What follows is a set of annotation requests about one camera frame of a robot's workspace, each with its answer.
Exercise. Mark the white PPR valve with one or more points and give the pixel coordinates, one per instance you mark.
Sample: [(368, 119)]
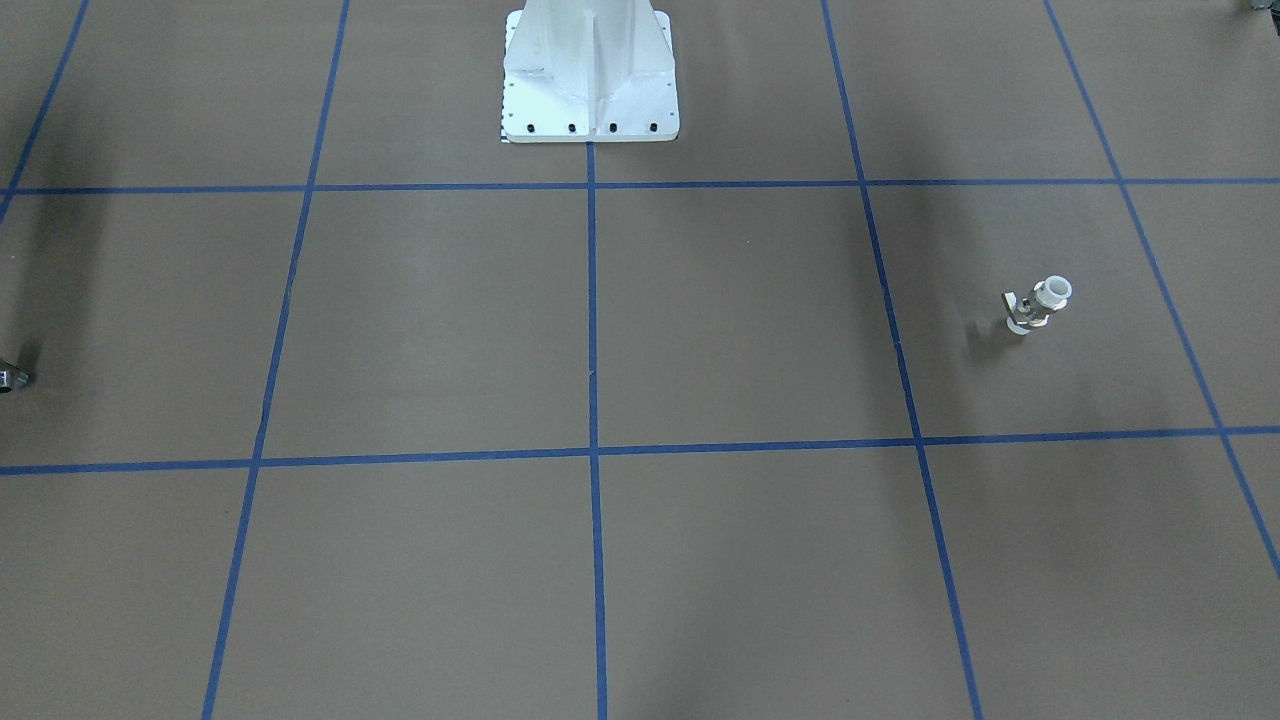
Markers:
[(1026, 313)]

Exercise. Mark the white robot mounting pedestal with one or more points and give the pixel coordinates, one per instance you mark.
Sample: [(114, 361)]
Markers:
[(589, 72)]

